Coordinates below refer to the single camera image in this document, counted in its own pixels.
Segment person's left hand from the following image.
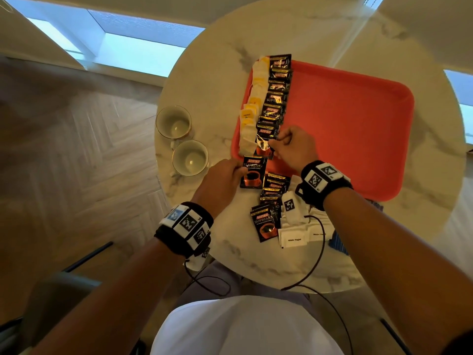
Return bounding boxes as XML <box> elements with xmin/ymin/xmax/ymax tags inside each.
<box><xmin>191</xmin><ymin>159</ymin><xmax>249</xmax><ymax>218</ymax></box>

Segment person's right hand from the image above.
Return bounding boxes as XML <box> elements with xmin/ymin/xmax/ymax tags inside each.
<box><xmin>268</xmin><ymin>125</ymin><xmax>319</xmax><ymax>176</ymax></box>

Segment black instant coffee sachet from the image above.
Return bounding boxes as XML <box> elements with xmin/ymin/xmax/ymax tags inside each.
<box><xmin>254</xmin><ymin>134</ymin><xmax>278</xmax><ymax>160</ymax></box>
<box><xmin>240</xmin><ymin>156</ymin><xmax>268</xmax><ymax>190</ymax></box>

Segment person's right forearm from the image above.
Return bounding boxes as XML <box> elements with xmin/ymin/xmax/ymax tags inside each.
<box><xmin>323</xmin><ymin>188</ymin><xmax>473</xmax><ymax>355</ymax></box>

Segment person's left forearm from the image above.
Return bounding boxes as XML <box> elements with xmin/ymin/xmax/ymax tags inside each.
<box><xmin>31</xmin><ymin>236</ymin><xmax>185</xmax><ymax>355</ymax></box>

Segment row of black sachets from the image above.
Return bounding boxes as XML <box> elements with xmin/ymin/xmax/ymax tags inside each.
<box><xmin>256</xmin><ymin>54</ymin><xmax>292</xmax><ymax>139</ymax></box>

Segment row of yellow-tagged tea bags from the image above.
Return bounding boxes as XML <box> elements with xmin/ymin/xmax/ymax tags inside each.
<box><xmin>238</xmin><ymin>56</ymin><xmax>270</xmax><ymax>157</ymax></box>

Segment white cup with gold rim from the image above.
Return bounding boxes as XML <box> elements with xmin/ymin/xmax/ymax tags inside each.
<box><xmin>155</xmin><ymin>105</ymin><xmax>193</xmax><ymax>150</ymax></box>
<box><xmin>171</xmin><ymin>140</ymin><xmax>209</xmax><ymax>178</ymax></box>

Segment black wrist band with markers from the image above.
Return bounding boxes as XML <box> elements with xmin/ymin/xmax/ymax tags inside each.
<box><xmin>154</xmin><ymin>202</ymin><xmax>214</xmax><ymax>258</ymax></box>
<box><xmin>295</xmin><ymin>160</ymin><xmax>353</xmax><ymax>211</ymax></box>

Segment pile of black sachets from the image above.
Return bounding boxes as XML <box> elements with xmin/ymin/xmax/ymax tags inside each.
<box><xmin>250</xmin><ymin>172</ymin><xmax>292</xmax><ymax>243</ymax></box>

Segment red plastic tray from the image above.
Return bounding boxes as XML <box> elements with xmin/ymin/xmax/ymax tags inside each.
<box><xmin>231</xmin><ymin>60</ymin><xmax>415</xmax><ymax>202</ymax></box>

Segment pile of white sugar packets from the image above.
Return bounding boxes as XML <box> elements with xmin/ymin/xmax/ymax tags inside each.
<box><xmin>278</xmin><ymin>175</ymin><xmax>335</xmax><ymax>249</ymax></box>

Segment pile of blue packets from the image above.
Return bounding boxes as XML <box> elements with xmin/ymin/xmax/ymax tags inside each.
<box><xmin>328</xmin><ymin>199</ymin><xmax>384</xmax><ymax>255</ymax></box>

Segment large glass window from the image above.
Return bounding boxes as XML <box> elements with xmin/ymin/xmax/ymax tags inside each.
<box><xmin>443</xmin><ymin>69</ymin><xmax>473</xmax><ymax>144</ymax></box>
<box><xmin>4</xmin><ymin>0</ymin><xmax>205</xmax><ymax>78</ymax></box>

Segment person's white shirt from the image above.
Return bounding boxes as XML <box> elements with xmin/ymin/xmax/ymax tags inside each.
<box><xmin>151</xmin><ymin>296</ymin><xmax>344</xmax><ymax>355</ymax></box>

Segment dark grey chair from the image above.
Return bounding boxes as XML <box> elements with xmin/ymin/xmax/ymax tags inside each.
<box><xmin>0</xmin><ymin>241</ymin><xmax>114</xmax><ymax>355</ymax></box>

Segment white wrist camera block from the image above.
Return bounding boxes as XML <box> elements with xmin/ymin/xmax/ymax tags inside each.
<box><xmin>184</xmin><ymin>247</ymin><xmax>212</xmax><ymax>272</ymax></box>
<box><xmin>282</xmin><ymin>191</ymin><xmax>308</xmax><ymax>225</ymax></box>

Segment thin black cable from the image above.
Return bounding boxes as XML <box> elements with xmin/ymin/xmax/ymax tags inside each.
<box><xmin>184</xmin><ymin>259</ymin><xmax>232</xmax><ymax>297</ymax></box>
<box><xmin>281</xmin><ymin>215</ymin><xmax>354</xmax><ymax>355</ymax></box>

